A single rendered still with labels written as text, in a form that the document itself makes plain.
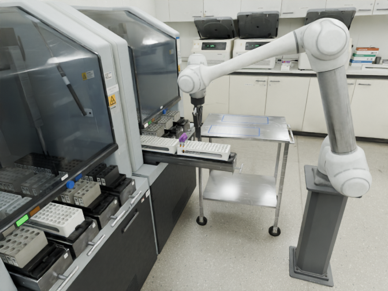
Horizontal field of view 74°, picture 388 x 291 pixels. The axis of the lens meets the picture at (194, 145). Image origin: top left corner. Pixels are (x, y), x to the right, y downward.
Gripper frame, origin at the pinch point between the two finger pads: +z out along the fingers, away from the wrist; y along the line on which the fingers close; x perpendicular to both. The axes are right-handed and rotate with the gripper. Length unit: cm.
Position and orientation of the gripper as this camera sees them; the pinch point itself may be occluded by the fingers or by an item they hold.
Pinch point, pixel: (198, 131)
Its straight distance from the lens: 144.7
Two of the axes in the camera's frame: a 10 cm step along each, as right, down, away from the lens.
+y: 3.1, -4.3, 8.5
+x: -9.5, -1.2, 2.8
